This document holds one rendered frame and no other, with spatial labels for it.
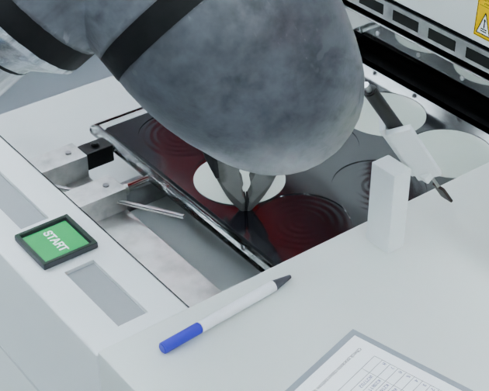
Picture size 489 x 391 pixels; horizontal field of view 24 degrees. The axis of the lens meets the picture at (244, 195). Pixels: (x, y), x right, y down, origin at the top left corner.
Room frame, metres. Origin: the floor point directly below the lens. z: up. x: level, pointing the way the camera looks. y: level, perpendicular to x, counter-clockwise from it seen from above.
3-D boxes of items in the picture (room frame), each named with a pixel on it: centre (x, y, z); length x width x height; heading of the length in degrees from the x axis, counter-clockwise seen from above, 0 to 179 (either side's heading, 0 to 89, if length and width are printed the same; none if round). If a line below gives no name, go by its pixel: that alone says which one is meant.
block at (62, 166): (1.04, 0.22, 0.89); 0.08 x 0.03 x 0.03; 127
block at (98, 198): (0.98, 0.17, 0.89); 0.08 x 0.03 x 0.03; 127
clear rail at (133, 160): (0.98, 0.06, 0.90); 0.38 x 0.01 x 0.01; 37
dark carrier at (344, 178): (1.09, -0.08, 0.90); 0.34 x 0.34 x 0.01; 37
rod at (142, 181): (1.01, 0.12, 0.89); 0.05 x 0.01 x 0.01; 127
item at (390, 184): (0.83, -0.14, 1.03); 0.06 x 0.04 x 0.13; 127
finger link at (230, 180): (0.97, 0.02, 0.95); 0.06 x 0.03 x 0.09; 7
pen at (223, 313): (0.72, 0.01, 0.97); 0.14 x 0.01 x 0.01; 131
